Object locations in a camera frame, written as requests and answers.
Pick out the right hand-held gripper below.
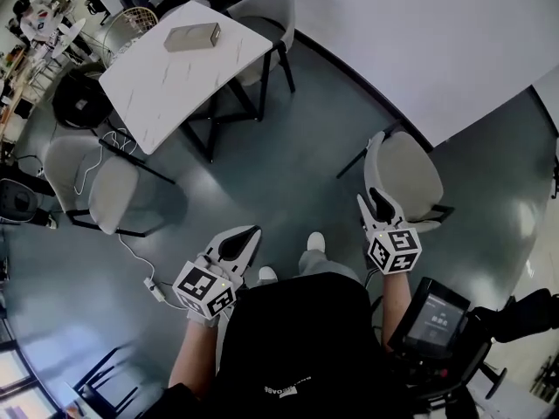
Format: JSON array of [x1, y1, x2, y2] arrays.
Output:
[[356, 186, 423, 275]]

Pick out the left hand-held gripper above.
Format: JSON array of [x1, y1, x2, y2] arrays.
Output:
[[172, 225, 263, 329]]

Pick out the person's left forearm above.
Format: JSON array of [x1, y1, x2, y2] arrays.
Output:
[[168, 319, 219, 388]]

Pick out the person's right forearm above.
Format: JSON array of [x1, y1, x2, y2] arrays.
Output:
[[381, 271, 415, 354]]

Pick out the white marble table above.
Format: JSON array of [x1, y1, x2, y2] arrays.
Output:
[[98, 0, 274, 164]]

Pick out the black round stool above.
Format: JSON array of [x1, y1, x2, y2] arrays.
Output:
[[52, 67, 115, 131]]

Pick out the person's left hand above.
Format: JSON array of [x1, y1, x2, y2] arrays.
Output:
[[194, 254, 228, 279]]

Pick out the person's right white shoe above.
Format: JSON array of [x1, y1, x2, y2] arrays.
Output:
[[306, 231, 327, 255]]

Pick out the person's grey trousers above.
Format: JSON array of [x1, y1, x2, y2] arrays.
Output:
[[298, 250, 362, 284]]

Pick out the pale wristband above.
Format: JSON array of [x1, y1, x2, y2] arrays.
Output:
[[187, 310, 220, 329]]

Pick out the white power strip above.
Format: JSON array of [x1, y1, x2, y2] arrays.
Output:
[[143, 277, 167, 304]]

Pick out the person's black shirt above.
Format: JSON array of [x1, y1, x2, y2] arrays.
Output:
[[150, 271, 423, 419]]

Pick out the black tablet screen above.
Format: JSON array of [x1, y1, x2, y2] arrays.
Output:
[[387, 277, 472, 360]]

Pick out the black chest rig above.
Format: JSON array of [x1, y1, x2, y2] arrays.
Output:
[[391, 350, 508, 410]]

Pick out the black high stool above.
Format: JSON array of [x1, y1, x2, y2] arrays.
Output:
[[72, 345, 141, 415]]

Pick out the grey rectangular box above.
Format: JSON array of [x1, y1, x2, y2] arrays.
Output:
[[163, 21, 222, 54]]

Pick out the black padded stool seat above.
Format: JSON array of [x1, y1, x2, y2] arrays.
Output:
[[0, 176, 45, 226]]

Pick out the black framed window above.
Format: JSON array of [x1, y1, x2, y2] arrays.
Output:
[[0, 319, 59, 419]]

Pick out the white round side table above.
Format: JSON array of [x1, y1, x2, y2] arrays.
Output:
[[52, 17, 87, 61]]

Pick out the black cable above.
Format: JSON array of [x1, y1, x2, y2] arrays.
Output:
[[158, 280, 190, 312]]

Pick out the white cable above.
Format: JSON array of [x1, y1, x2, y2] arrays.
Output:
[[72, 127, 156, 279]]

